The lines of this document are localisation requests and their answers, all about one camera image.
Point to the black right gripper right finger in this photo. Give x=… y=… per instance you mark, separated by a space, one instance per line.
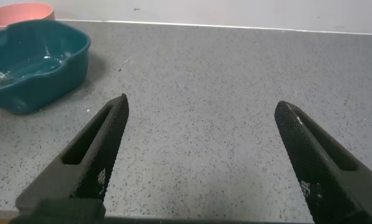
x=326 y=174

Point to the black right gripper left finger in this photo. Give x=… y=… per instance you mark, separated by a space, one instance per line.
x=89 y=161

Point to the pink round bowl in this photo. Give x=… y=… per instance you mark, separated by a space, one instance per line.
x=18 y=14

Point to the teal square plastic tub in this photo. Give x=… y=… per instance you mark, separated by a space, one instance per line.
x=49 y=77

